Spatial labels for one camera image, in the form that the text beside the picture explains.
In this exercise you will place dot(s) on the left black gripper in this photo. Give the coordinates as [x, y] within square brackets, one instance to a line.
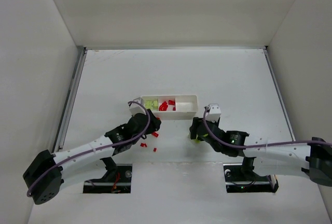
[154, 123]

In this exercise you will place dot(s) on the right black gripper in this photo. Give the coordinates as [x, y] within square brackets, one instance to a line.
[195, 128]

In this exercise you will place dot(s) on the light green duplo brick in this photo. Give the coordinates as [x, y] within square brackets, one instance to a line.
[152, 104]

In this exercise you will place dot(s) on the red curved lego piece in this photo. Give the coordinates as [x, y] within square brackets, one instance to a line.
[163, 106]

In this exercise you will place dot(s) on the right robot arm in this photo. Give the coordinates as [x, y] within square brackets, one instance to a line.
[309, 159]

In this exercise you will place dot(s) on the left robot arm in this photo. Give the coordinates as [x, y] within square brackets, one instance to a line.
[49, 173]

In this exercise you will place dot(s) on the red lego piece lower right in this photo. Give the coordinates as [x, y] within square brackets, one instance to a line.
[154, 134]

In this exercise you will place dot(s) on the white divided sorting tray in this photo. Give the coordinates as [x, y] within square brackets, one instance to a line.
[186, 106]

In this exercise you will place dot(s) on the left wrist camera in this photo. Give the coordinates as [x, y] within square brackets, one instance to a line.
[136, 106]

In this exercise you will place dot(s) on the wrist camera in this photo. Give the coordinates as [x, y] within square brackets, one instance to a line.
[136, 106]
[213, 113]

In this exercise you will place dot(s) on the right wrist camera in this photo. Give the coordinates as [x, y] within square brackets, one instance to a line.
[213, 113]

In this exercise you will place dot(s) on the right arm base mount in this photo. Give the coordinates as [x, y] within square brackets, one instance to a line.
[241, 178]

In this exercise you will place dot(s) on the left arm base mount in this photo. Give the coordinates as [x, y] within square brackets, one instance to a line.
[116, 179]

